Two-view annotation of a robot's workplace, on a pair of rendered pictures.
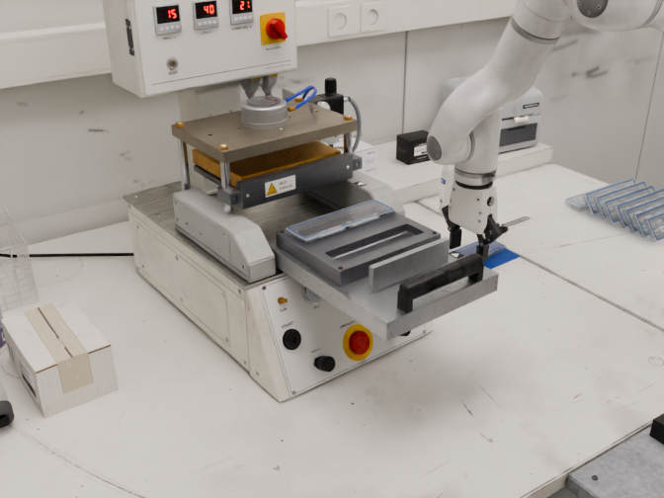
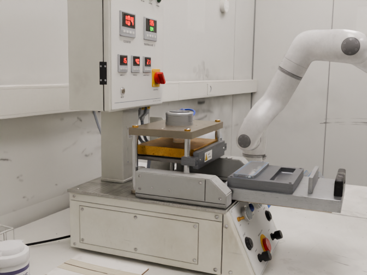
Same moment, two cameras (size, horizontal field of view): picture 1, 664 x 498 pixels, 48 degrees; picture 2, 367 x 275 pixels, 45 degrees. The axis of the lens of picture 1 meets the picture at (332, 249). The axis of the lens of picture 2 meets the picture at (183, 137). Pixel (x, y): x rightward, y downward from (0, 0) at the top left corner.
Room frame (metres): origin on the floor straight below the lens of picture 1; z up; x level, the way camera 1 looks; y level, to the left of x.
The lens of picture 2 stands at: (0.16, 0.75, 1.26)
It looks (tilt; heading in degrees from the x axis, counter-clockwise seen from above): 8 degrees down; 329
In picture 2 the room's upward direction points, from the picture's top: 1 degrees clockwise
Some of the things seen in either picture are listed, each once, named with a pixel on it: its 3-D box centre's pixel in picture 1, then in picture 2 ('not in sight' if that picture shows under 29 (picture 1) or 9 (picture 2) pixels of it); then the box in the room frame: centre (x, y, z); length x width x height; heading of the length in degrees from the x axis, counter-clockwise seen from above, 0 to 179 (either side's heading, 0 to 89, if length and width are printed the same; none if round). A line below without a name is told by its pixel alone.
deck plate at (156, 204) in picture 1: (259, 211); (167, 185); (1.29, 0.14, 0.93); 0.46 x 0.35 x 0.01; 37
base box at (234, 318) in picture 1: (281, 260); (182, 215); (1.26, 0.10, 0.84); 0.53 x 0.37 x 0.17; 37
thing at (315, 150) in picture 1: (270, 145); (180, 138); (1.26, 0.11, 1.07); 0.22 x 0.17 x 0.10; 127
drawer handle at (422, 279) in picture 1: (442, 281); (339, 181); (0.91, -0.15, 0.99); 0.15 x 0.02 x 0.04; 127
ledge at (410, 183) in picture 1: (403, 169); not in sight; (1.91, -0.20, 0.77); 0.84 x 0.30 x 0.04; 123
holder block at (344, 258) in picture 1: (358, 239); (267, 177); (1.05, -0.04, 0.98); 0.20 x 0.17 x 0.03; 127
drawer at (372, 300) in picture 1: (377, 257); (284, 183); (1.01, -0.07, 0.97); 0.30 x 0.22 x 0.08; 37
